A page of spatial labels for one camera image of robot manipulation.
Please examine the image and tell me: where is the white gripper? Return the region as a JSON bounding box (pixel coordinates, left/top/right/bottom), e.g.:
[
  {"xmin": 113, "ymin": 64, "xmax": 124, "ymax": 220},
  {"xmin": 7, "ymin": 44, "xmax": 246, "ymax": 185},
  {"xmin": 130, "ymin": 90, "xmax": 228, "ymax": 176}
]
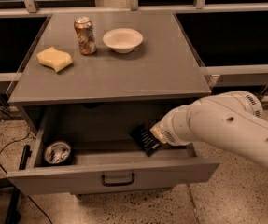
[{"xmin": 150, "ymin": 105, "xmax": 198, "ymax": 146}]

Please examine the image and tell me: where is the dark blue rxbar wrapper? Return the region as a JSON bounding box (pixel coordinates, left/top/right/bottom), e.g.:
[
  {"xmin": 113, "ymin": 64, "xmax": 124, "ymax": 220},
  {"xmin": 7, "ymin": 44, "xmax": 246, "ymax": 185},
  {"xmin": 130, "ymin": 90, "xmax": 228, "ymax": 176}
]
[{"xmin": 130, "ymin": 126, "xmax": 162, "ymax": 157}]

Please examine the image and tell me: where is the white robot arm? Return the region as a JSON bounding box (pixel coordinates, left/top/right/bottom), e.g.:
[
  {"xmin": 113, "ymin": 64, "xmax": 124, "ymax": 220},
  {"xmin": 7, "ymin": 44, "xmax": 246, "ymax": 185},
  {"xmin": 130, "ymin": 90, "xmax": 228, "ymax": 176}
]
[{"xmin": 150, "ymin": 91, "xmax": 268, "ymax": 169}]

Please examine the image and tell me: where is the open grey top drawer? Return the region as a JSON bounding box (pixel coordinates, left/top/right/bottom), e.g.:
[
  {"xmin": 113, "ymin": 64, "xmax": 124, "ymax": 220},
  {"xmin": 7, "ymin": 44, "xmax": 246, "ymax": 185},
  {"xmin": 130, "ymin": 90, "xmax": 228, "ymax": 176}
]
[{"xmin": 7, "ymin": 103, "xmax": 219, "ymax": 195}]

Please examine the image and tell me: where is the grey drawer cabinet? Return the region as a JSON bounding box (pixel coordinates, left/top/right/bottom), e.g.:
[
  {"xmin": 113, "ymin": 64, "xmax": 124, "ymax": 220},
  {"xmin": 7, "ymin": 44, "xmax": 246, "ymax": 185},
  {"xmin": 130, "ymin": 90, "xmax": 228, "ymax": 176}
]
[{"xmin": 7, "ymin": 9, "xmax": 212, "ymax": 135}]

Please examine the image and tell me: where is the round tin in drawer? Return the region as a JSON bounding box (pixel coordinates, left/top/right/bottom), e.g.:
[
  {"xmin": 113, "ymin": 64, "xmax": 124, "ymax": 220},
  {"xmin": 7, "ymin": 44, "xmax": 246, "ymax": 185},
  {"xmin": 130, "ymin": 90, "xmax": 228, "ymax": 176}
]
[{"xmin": 43, "ymin": 141, "xmax": 73, "ymax": 166}]

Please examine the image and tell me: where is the white paper bowl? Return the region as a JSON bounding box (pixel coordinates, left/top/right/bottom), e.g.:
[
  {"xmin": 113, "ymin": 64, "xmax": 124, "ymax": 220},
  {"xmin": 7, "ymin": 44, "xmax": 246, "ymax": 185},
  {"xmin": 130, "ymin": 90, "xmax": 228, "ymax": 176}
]
[{"xmin": 103, "ymin": 28, "xmax": 143, "ymax": 54}]

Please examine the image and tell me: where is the dented soda can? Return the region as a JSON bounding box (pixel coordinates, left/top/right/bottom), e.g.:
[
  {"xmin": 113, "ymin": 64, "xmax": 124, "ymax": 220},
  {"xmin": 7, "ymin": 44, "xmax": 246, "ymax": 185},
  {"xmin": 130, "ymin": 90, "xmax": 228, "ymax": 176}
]
[{"xmin": 74, "ymin": 16, "xmax": 96, "ymax": 55}]

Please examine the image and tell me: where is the yellow wavy sponge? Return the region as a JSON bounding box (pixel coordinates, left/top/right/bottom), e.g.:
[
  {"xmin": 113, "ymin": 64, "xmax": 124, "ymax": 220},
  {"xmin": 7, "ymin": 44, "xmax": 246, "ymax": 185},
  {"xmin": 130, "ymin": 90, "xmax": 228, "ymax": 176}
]
[{"xmin": 36, "ymin": 47, "xmax": 72, "ymax": 73}]

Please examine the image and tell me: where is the black stand leg left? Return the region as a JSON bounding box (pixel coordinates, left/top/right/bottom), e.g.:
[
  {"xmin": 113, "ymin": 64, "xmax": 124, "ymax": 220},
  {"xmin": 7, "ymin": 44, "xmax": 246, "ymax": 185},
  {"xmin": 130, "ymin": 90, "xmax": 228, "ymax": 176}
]
[{"xmin": 5, "ymin": 145, "xmax": 31, "ymax": 224}]

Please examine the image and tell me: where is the black drawer handle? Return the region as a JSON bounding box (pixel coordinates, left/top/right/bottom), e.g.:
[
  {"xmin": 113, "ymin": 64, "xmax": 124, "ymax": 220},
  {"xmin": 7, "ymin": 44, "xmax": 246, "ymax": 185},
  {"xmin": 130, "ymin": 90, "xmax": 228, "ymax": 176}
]
[{"xmin": 101, "ymin": 173, "xmax": 135, "ymax": 187}]

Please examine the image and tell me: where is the black floor cable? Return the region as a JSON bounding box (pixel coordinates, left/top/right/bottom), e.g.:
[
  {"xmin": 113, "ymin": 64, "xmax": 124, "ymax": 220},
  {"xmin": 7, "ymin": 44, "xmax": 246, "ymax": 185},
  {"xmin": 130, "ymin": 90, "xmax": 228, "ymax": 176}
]
[{"xmin": 0, "ymin": 121, "xmax": 53, "ymax": 224}]

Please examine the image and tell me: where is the grey window railing frame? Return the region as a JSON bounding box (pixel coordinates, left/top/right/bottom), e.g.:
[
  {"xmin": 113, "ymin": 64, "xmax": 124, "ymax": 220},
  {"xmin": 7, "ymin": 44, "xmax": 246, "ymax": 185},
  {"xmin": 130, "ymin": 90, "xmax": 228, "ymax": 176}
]
[{"xmin": 0, "ymin": 0, "xmax": 268, "ymax": 89}]

